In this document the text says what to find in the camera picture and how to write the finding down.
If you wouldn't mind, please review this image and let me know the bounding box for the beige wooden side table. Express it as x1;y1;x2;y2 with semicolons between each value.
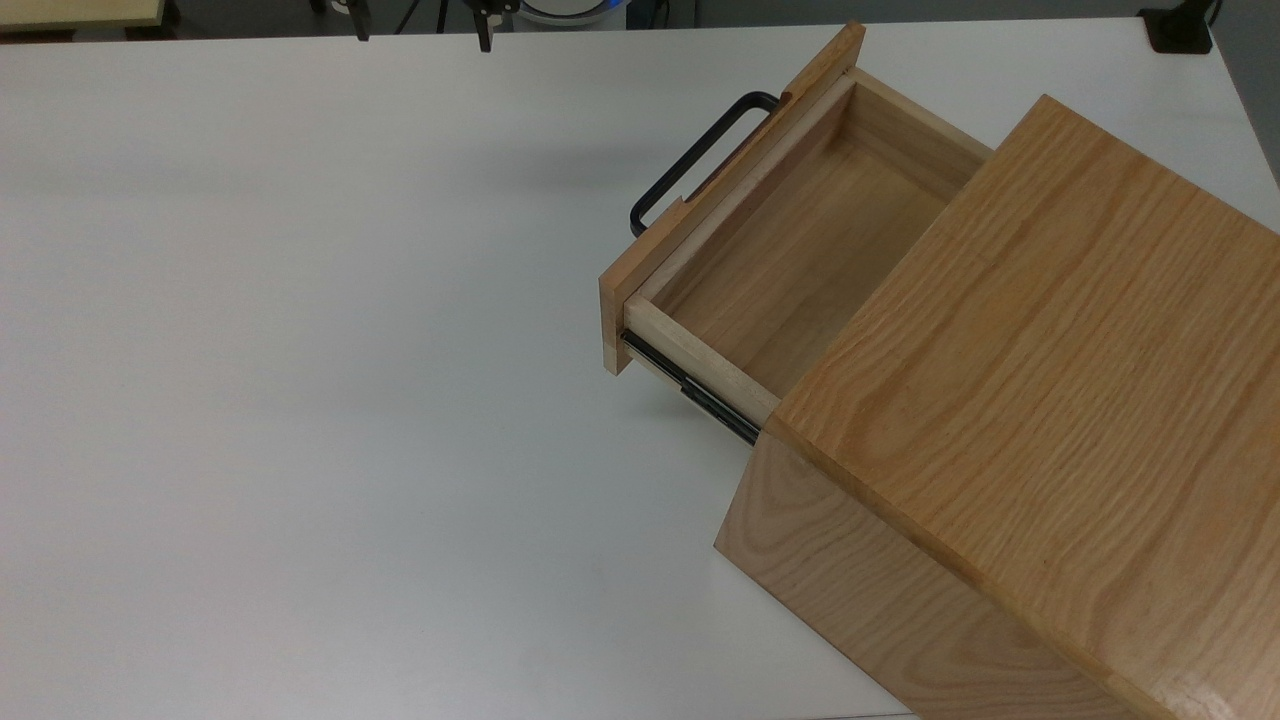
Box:
0;0;181;41

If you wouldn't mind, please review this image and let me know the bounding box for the oak wooden cabinet box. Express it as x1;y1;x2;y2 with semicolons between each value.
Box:
714;95;1280;720

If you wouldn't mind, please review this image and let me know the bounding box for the black table clamp mount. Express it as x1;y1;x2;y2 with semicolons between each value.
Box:
1138;0;1223;55

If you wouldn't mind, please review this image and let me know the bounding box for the black metal drawer slide rail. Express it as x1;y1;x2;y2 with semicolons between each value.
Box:
620;330;762;447

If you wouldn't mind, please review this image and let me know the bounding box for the light wooden drawer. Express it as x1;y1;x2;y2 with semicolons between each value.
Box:
600;22;993;427

